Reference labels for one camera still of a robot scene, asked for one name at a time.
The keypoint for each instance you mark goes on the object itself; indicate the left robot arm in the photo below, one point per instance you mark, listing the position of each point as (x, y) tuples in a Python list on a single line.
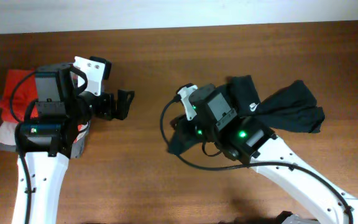
[(44, 152)]

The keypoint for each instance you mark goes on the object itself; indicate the black Nike t-shirt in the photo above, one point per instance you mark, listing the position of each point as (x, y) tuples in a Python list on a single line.
[(291, 109)]

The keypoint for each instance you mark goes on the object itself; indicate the red folded shirt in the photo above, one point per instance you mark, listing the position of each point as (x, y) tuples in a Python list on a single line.
[(35, 96)]

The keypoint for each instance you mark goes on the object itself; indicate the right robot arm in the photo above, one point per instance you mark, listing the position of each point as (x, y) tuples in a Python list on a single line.
[(274, 160)]

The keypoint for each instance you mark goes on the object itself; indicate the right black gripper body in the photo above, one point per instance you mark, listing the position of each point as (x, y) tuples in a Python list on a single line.
[(188, 128)]

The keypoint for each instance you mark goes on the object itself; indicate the beige folded shirt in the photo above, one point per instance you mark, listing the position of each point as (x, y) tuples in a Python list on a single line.
[(7, 131)]

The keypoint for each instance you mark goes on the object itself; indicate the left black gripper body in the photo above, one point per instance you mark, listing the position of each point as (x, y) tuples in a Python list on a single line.
[(103, 106)]

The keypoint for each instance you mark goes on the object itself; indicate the grey folded shirt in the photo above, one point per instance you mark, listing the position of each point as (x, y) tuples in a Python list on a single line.
[(76, 151)]

